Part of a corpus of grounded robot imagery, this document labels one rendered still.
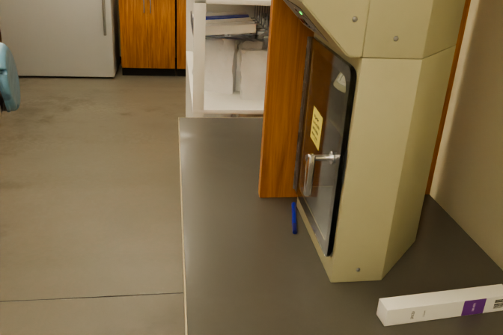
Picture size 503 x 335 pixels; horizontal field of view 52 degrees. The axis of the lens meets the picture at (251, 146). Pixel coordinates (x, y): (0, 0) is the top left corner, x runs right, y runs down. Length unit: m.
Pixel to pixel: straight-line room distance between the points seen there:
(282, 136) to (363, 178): 0.38
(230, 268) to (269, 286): 0.10
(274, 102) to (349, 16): 0.46
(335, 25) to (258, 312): 0.54
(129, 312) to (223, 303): 1.47
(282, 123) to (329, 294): 0.46
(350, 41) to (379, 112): 0.14
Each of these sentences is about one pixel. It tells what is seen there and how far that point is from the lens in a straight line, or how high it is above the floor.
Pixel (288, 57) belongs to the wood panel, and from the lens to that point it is 1.26.
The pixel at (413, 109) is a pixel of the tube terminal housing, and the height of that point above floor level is 1.32.
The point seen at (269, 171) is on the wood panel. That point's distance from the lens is 1.36.
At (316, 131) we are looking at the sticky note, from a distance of 1.12.
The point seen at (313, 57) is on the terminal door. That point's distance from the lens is 1.16.
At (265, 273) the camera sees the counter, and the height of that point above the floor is 0.94.
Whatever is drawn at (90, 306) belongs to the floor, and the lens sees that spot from 2.53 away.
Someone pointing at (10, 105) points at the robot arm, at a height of 1.32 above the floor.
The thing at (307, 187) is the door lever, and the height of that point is 1.14.
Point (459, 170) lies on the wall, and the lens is 1.47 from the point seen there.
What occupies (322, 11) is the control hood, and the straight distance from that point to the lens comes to 0.87.
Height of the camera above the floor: 1.60
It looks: 23 degrees down
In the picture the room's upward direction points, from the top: 3 degrees clockwise
